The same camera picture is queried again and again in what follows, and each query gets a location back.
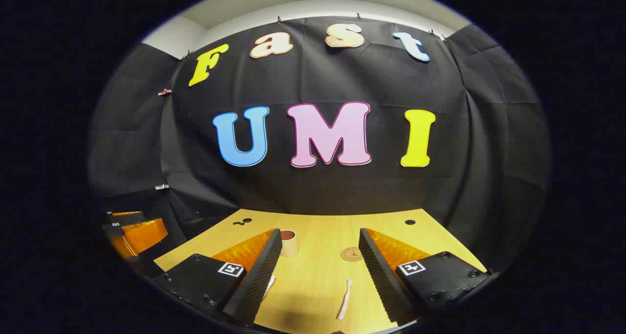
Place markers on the red clip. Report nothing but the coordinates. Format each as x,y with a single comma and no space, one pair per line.
165,92

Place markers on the round brown coaster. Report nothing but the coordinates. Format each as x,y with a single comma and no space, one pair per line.
352,255

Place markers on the beige cup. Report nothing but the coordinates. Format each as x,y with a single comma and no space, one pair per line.
289,248

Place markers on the wooden desktop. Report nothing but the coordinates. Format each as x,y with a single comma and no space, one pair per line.
318,275

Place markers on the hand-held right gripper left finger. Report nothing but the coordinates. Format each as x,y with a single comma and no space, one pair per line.
257,285

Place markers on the black backdrop cloth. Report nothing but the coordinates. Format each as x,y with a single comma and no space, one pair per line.
342,192

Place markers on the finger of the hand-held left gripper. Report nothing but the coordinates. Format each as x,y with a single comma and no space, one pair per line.
128,219
144,236

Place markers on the white toothpaste tube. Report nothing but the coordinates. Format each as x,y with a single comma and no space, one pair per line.
270,284

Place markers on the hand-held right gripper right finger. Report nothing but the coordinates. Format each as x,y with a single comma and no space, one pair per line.
384,280

